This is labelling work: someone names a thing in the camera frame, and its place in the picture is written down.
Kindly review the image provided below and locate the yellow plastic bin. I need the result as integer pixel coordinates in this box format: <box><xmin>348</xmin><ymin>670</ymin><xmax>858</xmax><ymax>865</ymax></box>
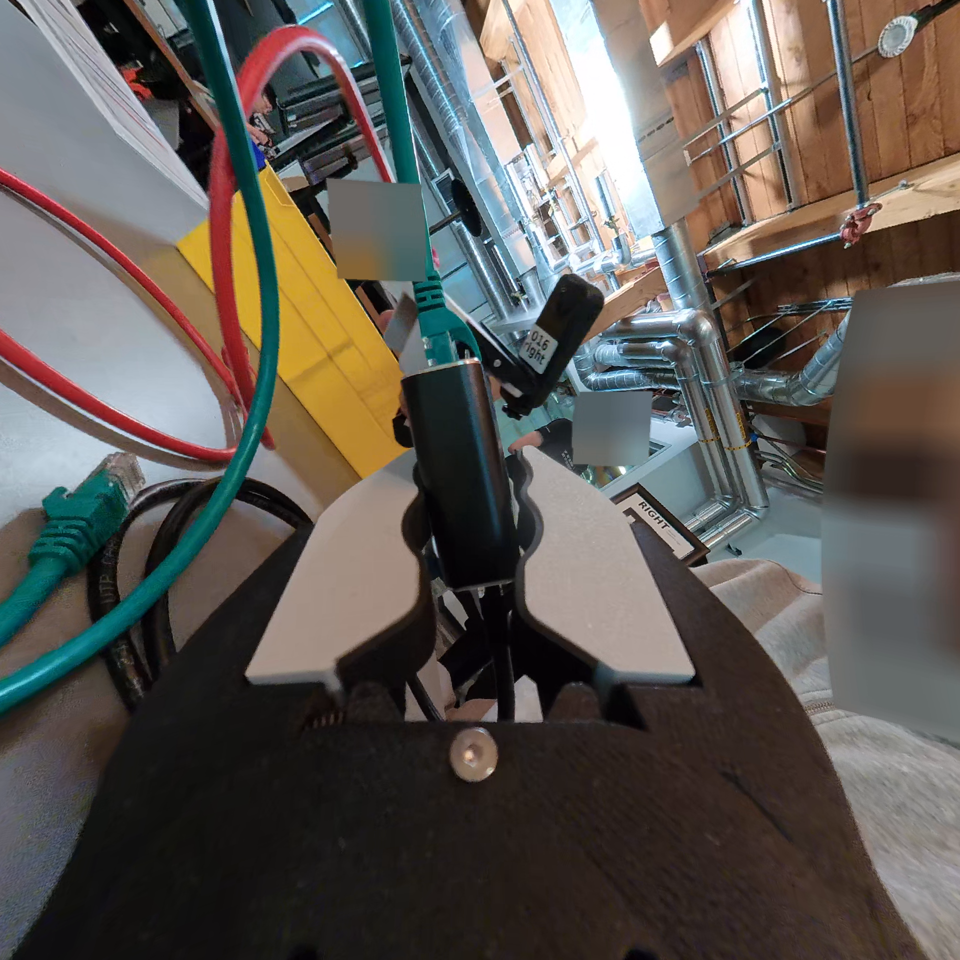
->
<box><xmin>177</xmin><ymin>161</ymin><xmax>410</xmax><ymax>481</ymax></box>

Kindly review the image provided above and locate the round ceiling lamp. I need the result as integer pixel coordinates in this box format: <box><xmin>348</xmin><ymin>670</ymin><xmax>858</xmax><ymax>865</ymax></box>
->
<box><xmin>877</xmin><ymin>15</ymin><xmax>920</xmax><ymax>59</ymax></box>

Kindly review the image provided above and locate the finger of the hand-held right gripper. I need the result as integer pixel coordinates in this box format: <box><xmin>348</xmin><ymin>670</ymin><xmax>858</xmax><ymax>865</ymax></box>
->
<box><xmin>441</xmin><ymin>296</ymin><xmax>498</xmax><ymax>357</ymax></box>
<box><xmin>384</xmin><ymin>292</ymin><xmax>423</xmax><ymax>376</ymax></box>

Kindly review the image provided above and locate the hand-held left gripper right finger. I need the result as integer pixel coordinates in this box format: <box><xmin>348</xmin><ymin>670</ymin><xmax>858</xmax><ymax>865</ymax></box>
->
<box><xmin>512</xmin><ymin>446</ymin><xmax>699</xmax><ymax>687</ymax></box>

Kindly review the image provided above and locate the printed paper sheet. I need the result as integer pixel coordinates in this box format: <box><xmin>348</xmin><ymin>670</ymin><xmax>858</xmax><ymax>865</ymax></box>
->
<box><xmin>33</xmin><ymin>0</ymin><xmax>213</xmax><ymax>226</ymax></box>

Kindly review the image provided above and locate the silver spiral duct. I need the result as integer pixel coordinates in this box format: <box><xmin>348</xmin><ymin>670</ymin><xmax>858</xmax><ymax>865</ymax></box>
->
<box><xmin>390</xmin><ymin>0</ymin><xmax>526</xmax><ymax>324</ymax></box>

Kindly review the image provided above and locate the silver pipe cluster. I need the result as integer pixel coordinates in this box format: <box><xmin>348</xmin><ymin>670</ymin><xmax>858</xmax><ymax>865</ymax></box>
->
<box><xmin>577</xmin><ymin>225</ymin><xmax>774</xmax><ymax>541</ymax></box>

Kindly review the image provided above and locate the black ethernet cable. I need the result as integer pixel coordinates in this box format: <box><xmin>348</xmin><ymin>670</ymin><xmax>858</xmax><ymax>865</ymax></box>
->
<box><xmin>86</xmin><ymin>476</ymin><xmax>522</xmax><ymax>725</ymax></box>

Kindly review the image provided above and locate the red ethernet cable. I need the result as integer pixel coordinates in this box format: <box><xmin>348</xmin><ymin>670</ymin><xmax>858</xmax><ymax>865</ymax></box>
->
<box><xmin>0</xmin><ymin>33</ymin><xmax>399</xmax><ymax>462</ymax></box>

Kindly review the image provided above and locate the green ethernet cable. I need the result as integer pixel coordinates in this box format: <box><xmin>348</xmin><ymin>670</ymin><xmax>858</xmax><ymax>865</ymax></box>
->
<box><xmin>0</xmin><ymin>0</ymin><xmax>470</xmax><ymax>717</ymax></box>

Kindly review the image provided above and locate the silver elbow duct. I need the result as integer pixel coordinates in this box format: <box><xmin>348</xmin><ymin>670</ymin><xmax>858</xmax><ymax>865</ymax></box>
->
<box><xmin>735</xmin><ymin>311</ymin><xmax>852</xmax><ymax>410</ymax></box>

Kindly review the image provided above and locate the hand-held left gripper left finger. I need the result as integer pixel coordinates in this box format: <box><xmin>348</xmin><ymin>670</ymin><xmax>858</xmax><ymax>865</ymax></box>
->
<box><xmin>246</xmin><ymin>459</ymin><xmax>439</xmax><ymax>711</ymax></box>

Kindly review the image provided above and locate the black ethernet adapter box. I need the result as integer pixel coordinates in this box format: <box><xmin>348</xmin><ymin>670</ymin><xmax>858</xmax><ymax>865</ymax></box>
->
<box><xmin>399</xmin><ymin>360</ymin><xmax>520</xmax><ymax>590</ymax></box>

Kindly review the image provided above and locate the black framed sign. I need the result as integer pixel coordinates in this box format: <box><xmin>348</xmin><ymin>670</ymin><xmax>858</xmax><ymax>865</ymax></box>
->
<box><xmin>609</xmin><ymin>483</ymin><xmax>711</xmax><ymax>567</ymax></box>

